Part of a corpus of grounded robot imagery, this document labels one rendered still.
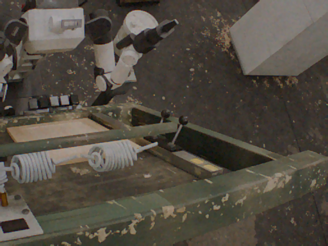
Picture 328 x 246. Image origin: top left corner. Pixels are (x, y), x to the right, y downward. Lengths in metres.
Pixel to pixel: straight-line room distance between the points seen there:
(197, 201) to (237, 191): 0.12
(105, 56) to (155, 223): 1.10
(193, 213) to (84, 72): 2.43
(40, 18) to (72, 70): 1.57
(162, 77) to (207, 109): 0.50
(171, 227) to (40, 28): 1.06
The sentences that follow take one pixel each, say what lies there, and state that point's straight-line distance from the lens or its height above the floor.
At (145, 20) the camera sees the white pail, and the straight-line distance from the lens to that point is 3.26.
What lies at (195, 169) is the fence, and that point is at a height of 1.61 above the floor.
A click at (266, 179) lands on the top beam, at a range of 1.03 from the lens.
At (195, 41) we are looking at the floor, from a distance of 3.93.
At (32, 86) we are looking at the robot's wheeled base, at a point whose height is 0.17.
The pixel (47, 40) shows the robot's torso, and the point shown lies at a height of 1.31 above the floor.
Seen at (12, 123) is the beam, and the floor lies 0.90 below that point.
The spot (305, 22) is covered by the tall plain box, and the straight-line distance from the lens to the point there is 3.51.
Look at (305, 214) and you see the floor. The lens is 4.06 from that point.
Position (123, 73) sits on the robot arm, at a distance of 1.74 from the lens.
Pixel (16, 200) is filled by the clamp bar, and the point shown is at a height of 1.79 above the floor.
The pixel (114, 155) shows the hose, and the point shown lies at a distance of 0.88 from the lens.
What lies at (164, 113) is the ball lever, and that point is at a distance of 1.52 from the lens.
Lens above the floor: 2.65
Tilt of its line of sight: 54 degrees down
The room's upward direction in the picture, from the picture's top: 51 degrees clockwise
